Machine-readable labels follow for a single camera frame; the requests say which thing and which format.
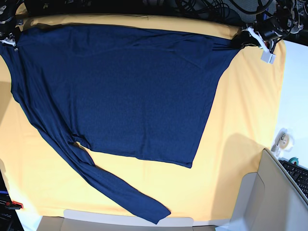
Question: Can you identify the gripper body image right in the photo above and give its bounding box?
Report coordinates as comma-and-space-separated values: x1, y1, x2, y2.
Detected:
241, 18, 281, 52

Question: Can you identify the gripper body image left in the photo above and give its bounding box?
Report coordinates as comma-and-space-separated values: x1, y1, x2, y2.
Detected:
0, 19, 23, 46

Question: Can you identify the dark blue long-sleeve shirt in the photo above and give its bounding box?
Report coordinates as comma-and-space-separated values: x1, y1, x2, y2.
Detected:
0, 25, 238, 224

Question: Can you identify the clear tape dispenser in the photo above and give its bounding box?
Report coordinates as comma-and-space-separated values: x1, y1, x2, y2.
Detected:
271, 128, 295, 156

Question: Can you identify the green tape roll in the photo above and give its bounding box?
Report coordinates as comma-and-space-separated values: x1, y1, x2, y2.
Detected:
288, 157, 299, 166

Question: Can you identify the yellow table cloth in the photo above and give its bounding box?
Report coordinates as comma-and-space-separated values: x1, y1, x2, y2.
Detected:
0, 14, 286, 224

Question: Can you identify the black keyboard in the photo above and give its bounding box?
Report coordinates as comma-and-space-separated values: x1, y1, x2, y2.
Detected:
278, 159, 308, 204

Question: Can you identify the cardboard box right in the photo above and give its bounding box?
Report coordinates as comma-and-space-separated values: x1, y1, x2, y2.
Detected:
228, 149, 308, 231

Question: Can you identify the red clamp bottom left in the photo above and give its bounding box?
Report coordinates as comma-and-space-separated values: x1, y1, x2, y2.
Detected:
4, 201, 24, 210

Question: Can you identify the black cable bundle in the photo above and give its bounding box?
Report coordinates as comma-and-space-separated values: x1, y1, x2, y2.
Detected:
141, 0, 277, 25

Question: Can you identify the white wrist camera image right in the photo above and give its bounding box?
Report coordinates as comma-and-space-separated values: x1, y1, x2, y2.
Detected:
261, 51, 276, 64

